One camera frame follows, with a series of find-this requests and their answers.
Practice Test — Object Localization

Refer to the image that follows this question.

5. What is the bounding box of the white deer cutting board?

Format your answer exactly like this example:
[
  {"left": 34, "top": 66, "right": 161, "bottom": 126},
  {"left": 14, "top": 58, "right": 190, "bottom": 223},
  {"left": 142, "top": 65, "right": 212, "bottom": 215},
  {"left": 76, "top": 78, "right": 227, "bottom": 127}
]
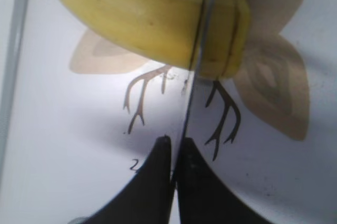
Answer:
[{"left": 1, "top": 0, "right": 336, "bottom": 223}]

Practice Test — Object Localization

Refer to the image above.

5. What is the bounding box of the yellow banana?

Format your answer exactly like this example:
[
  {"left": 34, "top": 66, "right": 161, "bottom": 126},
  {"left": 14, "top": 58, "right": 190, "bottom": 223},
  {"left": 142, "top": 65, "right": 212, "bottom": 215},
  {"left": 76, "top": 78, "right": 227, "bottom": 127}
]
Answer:
[{"left": 61, "top": 0, "right": 202, "bottom": 68}]

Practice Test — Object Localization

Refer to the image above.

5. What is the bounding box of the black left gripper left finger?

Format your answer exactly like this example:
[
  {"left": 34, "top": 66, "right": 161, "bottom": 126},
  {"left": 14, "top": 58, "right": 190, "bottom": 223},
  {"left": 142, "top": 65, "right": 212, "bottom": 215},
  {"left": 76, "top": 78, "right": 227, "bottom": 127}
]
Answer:
[{"left": 69, "top": 135, "right": 174, "bottom": 224}]

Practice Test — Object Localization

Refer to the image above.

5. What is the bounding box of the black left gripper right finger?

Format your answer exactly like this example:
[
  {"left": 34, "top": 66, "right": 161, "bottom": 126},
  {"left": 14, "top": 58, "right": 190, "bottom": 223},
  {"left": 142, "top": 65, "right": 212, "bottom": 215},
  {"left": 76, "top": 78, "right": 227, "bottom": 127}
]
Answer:
[{"left": 175, "top": 138, "right": 270, "bottom": 224}]

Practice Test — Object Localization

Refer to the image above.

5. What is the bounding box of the cut banana slice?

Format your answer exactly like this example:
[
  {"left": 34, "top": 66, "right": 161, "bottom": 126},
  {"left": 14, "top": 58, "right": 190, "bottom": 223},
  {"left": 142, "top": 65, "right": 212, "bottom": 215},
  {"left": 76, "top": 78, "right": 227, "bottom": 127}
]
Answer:
[{"left": 200, "top": 0, "right": 251, "bottom": 80}]

